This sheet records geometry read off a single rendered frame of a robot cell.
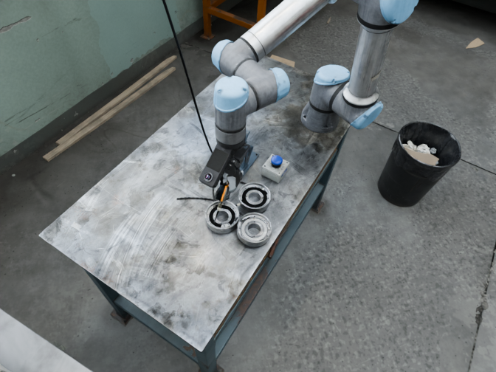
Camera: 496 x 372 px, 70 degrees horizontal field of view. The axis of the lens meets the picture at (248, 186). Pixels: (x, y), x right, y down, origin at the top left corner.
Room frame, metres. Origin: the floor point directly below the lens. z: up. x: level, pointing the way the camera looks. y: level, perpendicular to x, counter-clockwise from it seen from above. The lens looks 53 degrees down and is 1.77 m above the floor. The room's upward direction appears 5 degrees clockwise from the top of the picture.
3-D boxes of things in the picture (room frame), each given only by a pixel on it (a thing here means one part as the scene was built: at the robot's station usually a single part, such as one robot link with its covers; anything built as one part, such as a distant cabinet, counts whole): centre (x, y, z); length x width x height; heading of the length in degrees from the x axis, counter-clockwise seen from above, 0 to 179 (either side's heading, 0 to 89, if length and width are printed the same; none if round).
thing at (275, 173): (0.80, -0.09, 0.82); 0.08 x 0.07 x 0.05; 152
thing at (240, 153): (0.64, 0.05, 1.07); 0.09 x 0.08 x 0.12; 155
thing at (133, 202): (0.86, 0.06, 0.79); 1.20 x 0.60 x 0.02; 152
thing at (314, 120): (1.09, -0.26, 0.85); 0.15 x 0.15 x 0.10
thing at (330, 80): (1.08, -0.27, 0.97); 0.13 x 0.12 x 0.14; 42
